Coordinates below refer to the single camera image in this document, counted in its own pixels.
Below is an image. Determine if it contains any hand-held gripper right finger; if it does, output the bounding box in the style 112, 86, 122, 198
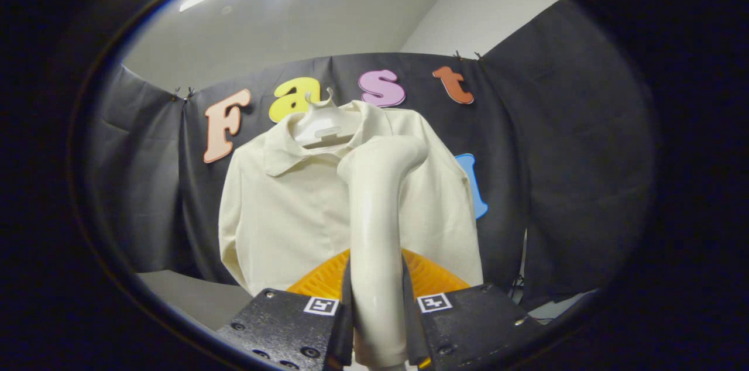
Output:
400, 247, 544, 370

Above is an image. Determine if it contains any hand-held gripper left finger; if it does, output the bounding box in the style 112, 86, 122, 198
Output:
215, 248, 355, 371

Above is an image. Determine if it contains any cream button shirt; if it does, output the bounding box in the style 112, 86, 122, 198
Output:
218, 101, 484, 297

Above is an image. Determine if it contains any white garment steamer head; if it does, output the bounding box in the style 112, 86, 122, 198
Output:
337, 135, 430, 367

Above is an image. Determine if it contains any white clothes hanger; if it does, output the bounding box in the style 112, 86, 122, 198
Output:
291, 88, 358, 149

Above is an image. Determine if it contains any grey cabinet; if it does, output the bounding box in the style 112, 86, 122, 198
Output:
138, 270, 249, 331

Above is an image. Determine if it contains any black backdrop cloth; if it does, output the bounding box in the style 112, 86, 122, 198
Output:
88, 0, 659, 310

